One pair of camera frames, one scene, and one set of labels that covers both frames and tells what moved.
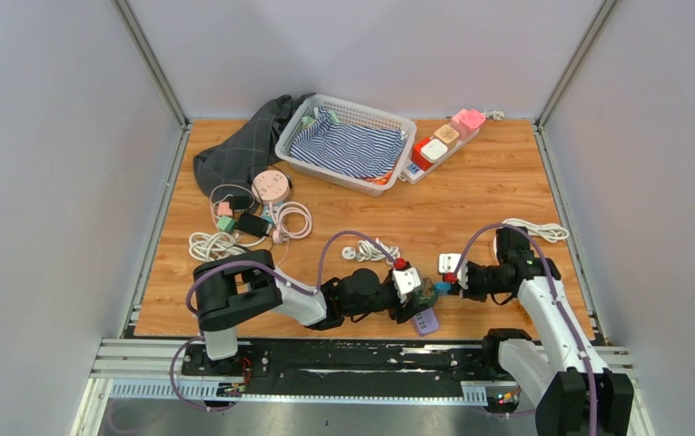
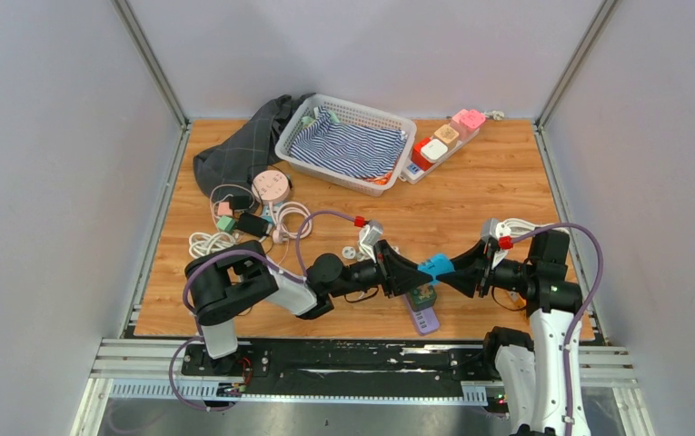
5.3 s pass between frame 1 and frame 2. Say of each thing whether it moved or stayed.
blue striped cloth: stayed
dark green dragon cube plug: stayed
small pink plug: stayed
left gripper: moved
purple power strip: stayed
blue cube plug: moved
